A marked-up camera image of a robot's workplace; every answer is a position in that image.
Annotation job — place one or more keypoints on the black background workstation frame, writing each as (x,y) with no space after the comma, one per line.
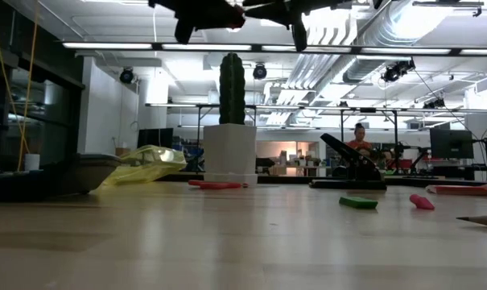
(341,121)

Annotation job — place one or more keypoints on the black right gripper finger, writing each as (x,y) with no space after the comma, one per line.
(279,17)
(275,6)

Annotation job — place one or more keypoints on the green cactus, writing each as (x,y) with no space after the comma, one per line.
(232,88)

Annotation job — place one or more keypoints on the white hexagonal plant pot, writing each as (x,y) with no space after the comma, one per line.
(230,153)

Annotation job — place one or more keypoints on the silver ventilation duct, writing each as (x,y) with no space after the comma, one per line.
(388,28)

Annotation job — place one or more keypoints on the black round ceiling spotlight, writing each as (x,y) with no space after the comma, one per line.
(259,71)
(126,75)

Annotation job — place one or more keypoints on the person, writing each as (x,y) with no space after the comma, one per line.
(357,143)

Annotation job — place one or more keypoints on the yellow transparent pencil pouch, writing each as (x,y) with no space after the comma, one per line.
(146,165)

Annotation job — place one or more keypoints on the black ceiling camera cluster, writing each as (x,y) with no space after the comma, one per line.
(396,71)

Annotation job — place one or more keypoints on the salmon orange eraser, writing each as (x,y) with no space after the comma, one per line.
(460,191)

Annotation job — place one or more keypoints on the black aluminium table frame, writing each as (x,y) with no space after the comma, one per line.
(283,180)

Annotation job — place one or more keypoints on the small black monitor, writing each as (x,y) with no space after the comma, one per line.
(154,138)

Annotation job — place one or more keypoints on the small red eraser cap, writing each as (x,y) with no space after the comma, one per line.
(421,201)

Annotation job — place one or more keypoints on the small green sharpener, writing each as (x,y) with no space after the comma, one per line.
(357,202)

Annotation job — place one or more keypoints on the white cup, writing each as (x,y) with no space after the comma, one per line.
(32,162)

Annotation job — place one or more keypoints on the black hole punch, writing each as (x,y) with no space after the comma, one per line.
(356,165)

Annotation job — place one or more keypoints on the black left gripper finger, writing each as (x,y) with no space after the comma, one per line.
(231,10)
(229,21)

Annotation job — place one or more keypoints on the cardboard box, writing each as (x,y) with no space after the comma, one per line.
(122,152)

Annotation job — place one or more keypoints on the large black monitor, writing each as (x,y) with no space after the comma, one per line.
(451,143)

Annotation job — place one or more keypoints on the linear ceiling light strip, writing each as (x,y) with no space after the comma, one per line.
(106,46)

